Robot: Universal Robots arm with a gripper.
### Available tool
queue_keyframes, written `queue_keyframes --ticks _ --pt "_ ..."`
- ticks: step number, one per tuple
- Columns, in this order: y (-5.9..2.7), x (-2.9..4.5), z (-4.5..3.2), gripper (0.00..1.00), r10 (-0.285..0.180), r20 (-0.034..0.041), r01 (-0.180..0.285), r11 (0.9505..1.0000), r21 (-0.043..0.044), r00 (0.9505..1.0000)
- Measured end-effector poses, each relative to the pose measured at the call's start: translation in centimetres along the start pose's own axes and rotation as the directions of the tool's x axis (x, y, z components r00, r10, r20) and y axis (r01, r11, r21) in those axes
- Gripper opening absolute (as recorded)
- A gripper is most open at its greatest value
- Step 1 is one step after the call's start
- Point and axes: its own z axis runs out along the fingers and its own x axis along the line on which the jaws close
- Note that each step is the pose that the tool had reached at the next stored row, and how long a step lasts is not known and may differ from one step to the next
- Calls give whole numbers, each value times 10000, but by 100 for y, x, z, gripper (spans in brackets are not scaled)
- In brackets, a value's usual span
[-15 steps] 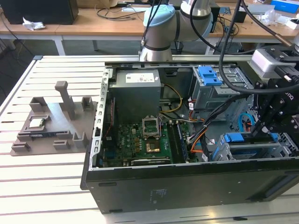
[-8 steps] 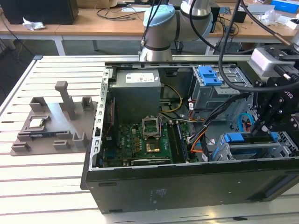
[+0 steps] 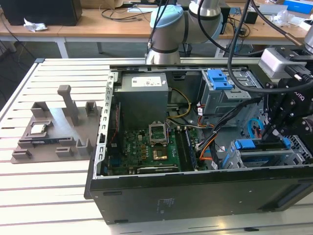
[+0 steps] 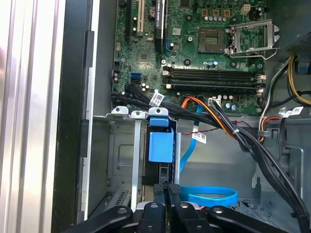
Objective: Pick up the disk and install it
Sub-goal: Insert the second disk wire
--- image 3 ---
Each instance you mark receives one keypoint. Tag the CPU socket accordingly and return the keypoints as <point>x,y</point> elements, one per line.
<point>159,154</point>

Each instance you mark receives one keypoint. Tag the black graphics card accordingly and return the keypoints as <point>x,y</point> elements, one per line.
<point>156,169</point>

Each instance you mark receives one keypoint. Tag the flat silver box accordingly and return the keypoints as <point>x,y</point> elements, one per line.
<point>276,9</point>

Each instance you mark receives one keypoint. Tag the large black box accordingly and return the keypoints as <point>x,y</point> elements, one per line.
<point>44,12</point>

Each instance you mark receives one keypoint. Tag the black computer tower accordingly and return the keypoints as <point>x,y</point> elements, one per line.
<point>226,19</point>

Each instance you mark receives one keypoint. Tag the clear plastic bags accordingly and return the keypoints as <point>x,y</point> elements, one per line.
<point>283,17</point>

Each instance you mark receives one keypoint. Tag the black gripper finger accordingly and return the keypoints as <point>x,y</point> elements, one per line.
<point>296,127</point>
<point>275,107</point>

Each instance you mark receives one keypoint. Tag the blue plastic drive latch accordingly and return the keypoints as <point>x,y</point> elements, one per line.
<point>217,79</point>

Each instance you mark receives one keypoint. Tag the small black box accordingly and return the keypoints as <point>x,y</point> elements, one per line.
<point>252,18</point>

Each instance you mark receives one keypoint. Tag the black PC case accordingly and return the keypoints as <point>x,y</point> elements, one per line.
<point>195,200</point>

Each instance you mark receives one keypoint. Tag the crumpled white paper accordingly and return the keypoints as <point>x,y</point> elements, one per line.
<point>34,25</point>

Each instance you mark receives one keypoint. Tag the metal drive cage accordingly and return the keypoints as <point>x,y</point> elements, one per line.
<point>220,102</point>

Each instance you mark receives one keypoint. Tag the green motherboard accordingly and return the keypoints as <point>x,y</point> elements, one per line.
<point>137,149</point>

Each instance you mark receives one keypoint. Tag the grey power supply unit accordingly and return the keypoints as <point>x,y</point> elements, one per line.
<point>141,102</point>

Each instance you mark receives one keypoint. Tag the wooden desk with white legs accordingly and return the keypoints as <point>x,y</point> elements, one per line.
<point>264,34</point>
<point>97,27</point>

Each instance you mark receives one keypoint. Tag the silver CPU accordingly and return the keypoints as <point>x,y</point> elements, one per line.
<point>38,129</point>

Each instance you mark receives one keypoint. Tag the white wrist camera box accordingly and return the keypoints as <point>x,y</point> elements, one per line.
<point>272,63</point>

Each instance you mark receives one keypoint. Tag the black RAM slot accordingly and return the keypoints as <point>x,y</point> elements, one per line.
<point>180,149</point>

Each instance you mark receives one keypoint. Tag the installed RAM stick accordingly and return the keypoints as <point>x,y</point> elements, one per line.
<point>191,151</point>

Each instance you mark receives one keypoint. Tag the blue cardboard box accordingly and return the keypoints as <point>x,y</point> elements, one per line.
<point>298,5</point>

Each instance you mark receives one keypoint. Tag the metal disk bay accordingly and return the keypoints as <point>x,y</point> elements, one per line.
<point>291,156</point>

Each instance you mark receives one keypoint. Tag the hard disk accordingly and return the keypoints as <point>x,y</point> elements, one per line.
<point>245,144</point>

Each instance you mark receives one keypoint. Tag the grey parts rack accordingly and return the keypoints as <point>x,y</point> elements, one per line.
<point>61,122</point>

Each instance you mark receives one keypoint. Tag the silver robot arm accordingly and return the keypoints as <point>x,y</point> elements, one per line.
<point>176,27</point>

